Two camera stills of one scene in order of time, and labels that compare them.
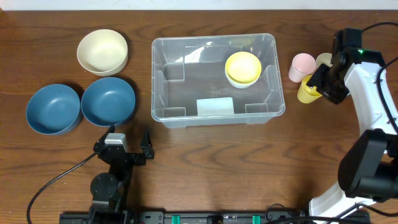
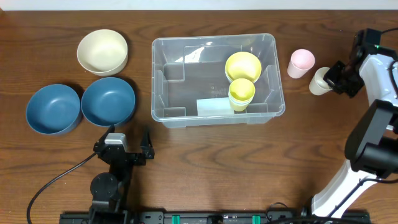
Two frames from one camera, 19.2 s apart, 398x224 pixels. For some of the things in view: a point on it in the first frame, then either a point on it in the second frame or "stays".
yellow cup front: [306, 94] to [239, 106]
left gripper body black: [130, 157] stays
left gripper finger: [147, 145] stays
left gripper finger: [101, 140] stays
